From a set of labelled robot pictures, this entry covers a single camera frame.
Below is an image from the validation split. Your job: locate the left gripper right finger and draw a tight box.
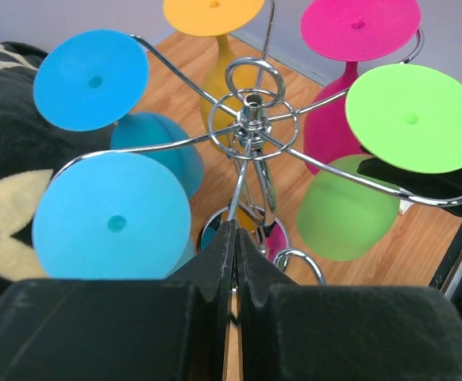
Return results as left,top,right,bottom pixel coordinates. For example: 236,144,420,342
235,229,462,380

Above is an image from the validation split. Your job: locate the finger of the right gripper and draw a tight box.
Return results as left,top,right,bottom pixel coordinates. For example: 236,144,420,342
358,158,462,217

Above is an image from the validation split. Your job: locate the blue plastic goblet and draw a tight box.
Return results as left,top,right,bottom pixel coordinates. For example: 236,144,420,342
33,29,204,198
32,153,194,279

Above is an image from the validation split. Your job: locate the chrome wine glass rack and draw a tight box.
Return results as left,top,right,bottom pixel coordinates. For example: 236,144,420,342
50,0,462,287

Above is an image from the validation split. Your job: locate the magenta plastic goblet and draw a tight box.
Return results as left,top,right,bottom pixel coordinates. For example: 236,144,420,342
301,0,421,164

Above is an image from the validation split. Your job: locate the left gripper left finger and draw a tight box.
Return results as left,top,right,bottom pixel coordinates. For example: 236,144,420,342
0,222,237,380

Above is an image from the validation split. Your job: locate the green plastic goblet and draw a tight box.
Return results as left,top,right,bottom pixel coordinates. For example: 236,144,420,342
297,64,462,261

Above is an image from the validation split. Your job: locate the black floral plush pillow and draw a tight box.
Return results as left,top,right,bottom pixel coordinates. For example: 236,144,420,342
0,41,113,297

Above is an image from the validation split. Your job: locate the yellow plastic goblet front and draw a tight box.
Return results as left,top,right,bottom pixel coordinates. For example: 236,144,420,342
163,0,265,131

